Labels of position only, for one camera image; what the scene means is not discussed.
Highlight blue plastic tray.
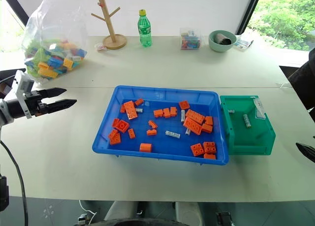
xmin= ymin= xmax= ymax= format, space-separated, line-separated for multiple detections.
xmin=92 ymin=85 xmax=230 ymax=166

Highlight clear box of bricks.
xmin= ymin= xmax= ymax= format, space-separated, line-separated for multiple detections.
xmin=179 ymin=27 xmax=204 ymax=51

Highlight small metal fitting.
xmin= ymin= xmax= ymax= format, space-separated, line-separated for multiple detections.
xmin=77 ymin=213 xmax=90 ymax=225

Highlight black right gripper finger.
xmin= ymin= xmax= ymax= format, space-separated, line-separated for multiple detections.
xmin=295 ymin=142 xmax=315 ymax=163

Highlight white brick in bin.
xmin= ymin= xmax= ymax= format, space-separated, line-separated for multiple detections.
xmin=243 ymin=113 xmax=252 ymax=129

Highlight black bracket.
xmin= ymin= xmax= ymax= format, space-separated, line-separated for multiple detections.
xmin=216 ymin=211 xmax=232 ymax=226

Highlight bag of colourful bricks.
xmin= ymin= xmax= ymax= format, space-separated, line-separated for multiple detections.
xmin=21 ymin=0 xmax=89 ymax=85

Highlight white floor cable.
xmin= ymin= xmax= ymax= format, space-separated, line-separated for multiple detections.
xmin=78 ymin=198 xmax=98 ymax=218

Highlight white brick in tray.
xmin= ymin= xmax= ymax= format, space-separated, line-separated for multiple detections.
xmin=165 ymin=130 xmax=181 ymax=139

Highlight pale green bowl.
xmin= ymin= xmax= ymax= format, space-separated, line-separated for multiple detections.
xmin=208 ymin=30 xmax=238 ymax=53

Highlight green plastic bin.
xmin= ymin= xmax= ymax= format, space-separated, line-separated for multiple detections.
xmin=219 ymin=95 xmax=277 ymax=156

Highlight wooden mug tree stand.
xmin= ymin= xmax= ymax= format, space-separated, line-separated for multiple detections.
xmin=91 ymin=0 xmax=128 ymax=50

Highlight black plastic device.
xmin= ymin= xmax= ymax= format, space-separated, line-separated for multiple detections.
xmin=0 ymin=175 xmax=10 ymax=212

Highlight green plastic bottle yellow cap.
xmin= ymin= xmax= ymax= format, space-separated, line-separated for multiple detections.
xmin=137 ymin=9 xmax=153 ymax=48

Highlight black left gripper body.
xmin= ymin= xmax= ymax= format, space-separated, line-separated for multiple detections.
xmin=23 ymin=90 xmax=50 ymax=117

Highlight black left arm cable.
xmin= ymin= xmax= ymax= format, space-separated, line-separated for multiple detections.
xmin=0 ymin=139 xmax=29 ymax=226

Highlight grey roll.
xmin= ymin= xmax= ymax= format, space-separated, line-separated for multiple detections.
xmin=216 ymin=33 xmax=232 ymax=45

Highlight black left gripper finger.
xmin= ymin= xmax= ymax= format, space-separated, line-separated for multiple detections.
xmin=45 ymin=99 xmax=78 ymax=114
xmin=40 ymin=87 xmax=67 ymax=99

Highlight black window frame bar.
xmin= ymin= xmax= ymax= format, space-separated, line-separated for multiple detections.
xmin=235 ymin=0 xmax=264 ymax=36
xmin=1 ymin=0 xmax=31 ymax=28

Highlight flat clear plastic case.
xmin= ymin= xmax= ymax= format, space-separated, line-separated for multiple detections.
xmin=233 ymin=34 xmax=254 ymax=50

